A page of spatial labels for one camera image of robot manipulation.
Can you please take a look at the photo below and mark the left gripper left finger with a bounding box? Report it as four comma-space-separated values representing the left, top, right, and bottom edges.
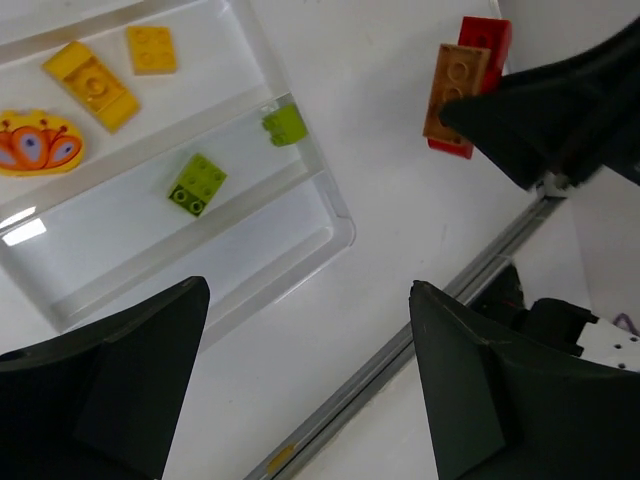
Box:
1, 276, 210, 479

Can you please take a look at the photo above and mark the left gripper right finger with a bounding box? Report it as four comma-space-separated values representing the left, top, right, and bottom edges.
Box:
409, 281, 639, 479

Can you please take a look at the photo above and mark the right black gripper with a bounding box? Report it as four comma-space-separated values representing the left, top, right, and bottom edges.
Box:
438, 19, 639, 190

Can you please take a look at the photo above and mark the tan lego plate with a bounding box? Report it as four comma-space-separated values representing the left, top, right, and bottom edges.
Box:
423, 43, 491, 147

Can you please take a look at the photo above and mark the red lego piece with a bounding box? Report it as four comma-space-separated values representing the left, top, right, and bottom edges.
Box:
423, 16, 512, 159

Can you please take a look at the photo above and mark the green yellow lego stack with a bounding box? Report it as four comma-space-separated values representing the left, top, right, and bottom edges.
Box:
168, 153, 227, 218

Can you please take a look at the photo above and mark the small green lego brick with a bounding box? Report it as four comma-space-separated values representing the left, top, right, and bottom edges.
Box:
262, 104, 308, 147

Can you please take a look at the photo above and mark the round orange lego piece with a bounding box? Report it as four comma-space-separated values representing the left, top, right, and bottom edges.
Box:
1, 110, 86, 177

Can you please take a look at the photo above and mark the yellow long lego brick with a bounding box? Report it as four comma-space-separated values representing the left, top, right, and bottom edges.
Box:
42, 41, 140, 133

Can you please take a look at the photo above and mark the small yellow lego brick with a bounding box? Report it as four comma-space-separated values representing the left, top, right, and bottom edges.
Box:
126, 25, 178, 76

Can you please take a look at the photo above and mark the white divided tray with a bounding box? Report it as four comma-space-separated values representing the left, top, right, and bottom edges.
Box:
1, 1, 355, 351

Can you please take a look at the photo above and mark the aluminium front rail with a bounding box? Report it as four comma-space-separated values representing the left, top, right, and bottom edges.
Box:
247, 196, 564, 480

